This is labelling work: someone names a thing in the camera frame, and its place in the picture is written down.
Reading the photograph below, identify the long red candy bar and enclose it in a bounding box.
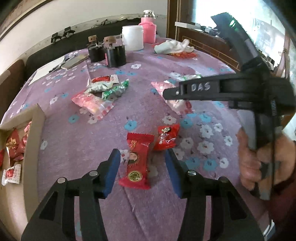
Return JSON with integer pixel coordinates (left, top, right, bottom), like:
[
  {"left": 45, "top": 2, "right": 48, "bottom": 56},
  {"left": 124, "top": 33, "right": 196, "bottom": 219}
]
[{"left": 119, "top": 133, "right": 154, "bottom": 190}]

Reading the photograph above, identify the small red candy packet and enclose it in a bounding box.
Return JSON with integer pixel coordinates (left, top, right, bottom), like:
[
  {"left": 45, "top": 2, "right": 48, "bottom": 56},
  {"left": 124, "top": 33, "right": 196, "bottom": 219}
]
[{"left": 153, "top": 123, "right": 180, "bottom": 152}]

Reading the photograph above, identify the pink cartoon snack packet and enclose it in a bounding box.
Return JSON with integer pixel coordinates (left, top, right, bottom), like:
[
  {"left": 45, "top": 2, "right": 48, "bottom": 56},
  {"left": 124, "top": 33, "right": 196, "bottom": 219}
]
[{"left": 71, "top": 91, "right": 114, "bottom": 120}]

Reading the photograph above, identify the white red sauce packet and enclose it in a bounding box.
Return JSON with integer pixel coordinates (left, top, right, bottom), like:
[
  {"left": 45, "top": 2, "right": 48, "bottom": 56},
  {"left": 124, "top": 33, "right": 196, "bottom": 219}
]
[{"left": 87, "top": 74, "right": 119, "bottom": 87}]

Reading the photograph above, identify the shiny dark red snack bag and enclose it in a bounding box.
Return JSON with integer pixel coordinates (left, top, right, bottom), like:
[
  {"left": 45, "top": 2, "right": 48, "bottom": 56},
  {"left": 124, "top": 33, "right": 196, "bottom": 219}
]
[{"left": 6, "top": 128, "right": 20, "bottom": 155}]

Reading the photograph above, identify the person's right hand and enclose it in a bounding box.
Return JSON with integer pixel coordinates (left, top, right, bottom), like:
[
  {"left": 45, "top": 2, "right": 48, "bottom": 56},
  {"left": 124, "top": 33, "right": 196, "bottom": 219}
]
[{"left": 236, "top": 128, "right": 295, "bottom": 191}]

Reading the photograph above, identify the purple floral tablecloth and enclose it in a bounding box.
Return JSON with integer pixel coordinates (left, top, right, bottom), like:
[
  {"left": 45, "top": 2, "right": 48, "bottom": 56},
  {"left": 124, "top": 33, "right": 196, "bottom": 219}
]
[{"left": 4, "top": 45, "right": 268, "bottom": 240}]

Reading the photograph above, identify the green white candy packet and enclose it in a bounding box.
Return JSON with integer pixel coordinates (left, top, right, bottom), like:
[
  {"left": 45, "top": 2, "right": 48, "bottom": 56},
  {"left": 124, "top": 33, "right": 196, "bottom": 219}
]
[{"left": 102, "top": 79, "right": 130, "bottom": 101}]

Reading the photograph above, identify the red shiny wrapper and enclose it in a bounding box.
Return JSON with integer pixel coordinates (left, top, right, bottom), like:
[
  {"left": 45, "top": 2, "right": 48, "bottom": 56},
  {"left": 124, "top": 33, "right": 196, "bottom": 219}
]
[{"left": 169, "top": 52, "right": 198, "bottom": 59}]

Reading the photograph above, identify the black cylinder holder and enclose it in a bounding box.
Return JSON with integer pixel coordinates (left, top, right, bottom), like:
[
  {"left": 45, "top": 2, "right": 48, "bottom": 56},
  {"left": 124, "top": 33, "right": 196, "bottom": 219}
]
[
  {"left": 87, "top": 35, "right": 105, "bottom": 63},
  {"left": 103, "top": 34, "right": 126, "bottom": 68}
]

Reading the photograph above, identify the wooden brown cabinet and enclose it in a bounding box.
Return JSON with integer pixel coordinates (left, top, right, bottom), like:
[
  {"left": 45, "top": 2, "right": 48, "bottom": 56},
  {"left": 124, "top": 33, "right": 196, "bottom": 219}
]
[{"left": 166, "top": 1, "right": 240, "bottom": 72}]

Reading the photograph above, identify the white crumpled cloth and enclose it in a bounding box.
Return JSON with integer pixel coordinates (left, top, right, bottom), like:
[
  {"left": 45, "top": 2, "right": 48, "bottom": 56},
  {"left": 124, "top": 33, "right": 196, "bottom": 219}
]
[{"left": 154, "top": 39, "right": 194, "bottom": 55}]

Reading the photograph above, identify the brown cardboard box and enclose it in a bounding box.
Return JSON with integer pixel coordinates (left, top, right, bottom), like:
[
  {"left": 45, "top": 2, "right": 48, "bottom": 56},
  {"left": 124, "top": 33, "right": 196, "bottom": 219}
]
[{"left": 1, "top": 104, "right": 45, "bottom": 240}]

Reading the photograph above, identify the black pen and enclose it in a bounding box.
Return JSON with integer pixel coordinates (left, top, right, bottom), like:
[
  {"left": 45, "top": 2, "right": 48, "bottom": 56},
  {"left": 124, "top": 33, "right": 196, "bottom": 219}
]
[{"left": 49, "top": 56, "right": 75, "bottom": 73}]

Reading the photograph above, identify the white lined notepad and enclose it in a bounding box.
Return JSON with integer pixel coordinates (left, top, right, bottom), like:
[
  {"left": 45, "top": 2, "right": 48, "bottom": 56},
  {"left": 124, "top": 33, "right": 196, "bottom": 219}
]
[{"left": 29, "top": 56, "right": 65, "bottom": 85}]

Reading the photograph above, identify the black sofa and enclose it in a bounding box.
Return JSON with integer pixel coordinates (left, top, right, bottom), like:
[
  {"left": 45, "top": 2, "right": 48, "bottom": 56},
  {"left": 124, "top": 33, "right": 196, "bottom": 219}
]
[{"left": 24, "top": 18, "right": 141, "bottom": 79}]

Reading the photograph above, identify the white plastic jar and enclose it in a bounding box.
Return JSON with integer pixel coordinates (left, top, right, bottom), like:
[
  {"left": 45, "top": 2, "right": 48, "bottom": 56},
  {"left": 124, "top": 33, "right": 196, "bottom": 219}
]
[{"left": 121, "top": 25, "right": 144, "bottom": 51}]

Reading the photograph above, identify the maroon armchair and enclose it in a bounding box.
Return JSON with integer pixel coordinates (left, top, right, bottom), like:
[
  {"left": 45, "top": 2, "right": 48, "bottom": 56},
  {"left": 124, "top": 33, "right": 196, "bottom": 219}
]
[{"left": 0, "top": 60, "right": 25, "bottom": 120}]

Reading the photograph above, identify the pink sleeved bottle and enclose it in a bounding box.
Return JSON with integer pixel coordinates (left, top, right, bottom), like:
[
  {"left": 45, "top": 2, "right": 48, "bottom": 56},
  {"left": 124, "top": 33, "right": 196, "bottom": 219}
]
[{"left": 139, "top": 9, "right": 157, "bottom": 44}]

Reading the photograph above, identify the framed wall picture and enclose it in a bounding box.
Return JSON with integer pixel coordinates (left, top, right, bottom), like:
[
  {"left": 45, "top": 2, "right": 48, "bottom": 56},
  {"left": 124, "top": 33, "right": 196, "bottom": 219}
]
[{"left": 1, "top": 0, "right": 51, "bottom": 40}]

